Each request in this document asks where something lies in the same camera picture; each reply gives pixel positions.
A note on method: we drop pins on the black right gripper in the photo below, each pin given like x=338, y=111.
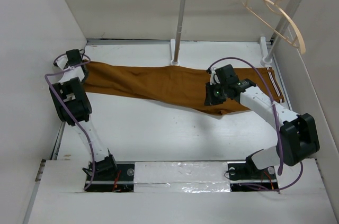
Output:
x=210, y=99

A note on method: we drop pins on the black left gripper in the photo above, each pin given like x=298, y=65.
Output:
x=85, y=78

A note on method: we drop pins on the brown trousers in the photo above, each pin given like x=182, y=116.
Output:
x=173, y=85

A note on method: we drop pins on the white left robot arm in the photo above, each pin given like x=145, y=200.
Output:
x=73, y=107

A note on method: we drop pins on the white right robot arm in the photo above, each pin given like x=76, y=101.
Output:
x=297, y=133

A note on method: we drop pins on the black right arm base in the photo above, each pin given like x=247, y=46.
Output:
x=240, y=181

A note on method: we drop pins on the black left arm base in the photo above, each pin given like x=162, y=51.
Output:
x=122, y=181

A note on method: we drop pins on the beige wooden clothes hanger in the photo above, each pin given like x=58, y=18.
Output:
x=297, y=42

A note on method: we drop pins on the silver foil tape strip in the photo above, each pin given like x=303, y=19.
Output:
x=181, y=177

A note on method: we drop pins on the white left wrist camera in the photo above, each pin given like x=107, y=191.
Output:
x=61, y=62

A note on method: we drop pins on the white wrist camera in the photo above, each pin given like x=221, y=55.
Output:
x=214, y=80
x=61, y=62

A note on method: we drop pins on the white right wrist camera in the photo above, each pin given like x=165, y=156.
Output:
x=214, y=80

